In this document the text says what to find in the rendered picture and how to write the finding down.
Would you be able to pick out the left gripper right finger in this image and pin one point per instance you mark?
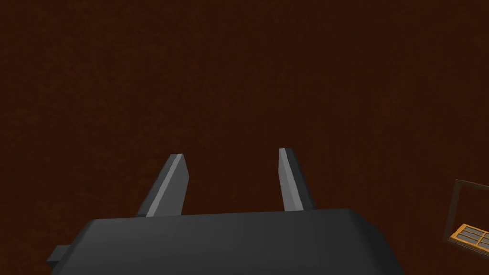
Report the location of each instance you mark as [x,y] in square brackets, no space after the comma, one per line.
[292,187]

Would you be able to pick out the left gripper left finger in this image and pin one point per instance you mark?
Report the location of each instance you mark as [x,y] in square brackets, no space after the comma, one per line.
[167,191]

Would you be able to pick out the orange framed window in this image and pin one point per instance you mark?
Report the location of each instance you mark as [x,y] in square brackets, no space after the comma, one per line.
[473,233]

